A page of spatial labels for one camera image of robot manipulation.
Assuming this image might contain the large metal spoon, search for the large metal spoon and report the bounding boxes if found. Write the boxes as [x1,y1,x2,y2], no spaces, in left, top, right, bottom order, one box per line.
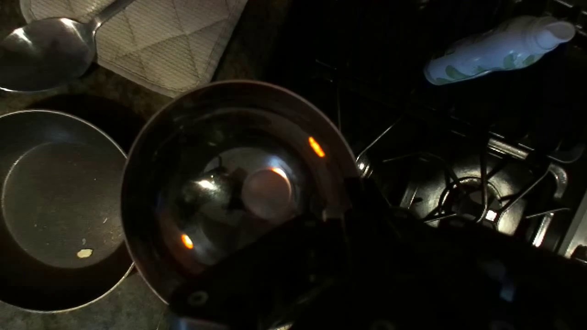
[0,0,135,95]

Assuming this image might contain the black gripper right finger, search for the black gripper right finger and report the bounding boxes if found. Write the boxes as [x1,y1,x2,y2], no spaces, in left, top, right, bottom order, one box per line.
[350,176,587,330]

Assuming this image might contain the white spray bottle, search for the white spray bottle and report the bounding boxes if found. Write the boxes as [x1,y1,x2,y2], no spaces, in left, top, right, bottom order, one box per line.
[421,15,577,88]

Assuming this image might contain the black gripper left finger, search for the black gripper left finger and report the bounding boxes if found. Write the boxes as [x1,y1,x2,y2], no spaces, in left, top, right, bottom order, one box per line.
[166,182,368,330]

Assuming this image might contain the dark frying pan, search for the dark frying pan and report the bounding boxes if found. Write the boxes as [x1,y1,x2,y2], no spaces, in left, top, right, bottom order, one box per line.
[0,108,137,317]

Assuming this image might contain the small shiny metal bowl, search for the small shiny metal bowl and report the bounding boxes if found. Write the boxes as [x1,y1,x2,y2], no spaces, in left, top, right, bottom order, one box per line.
[119,79,363,308]

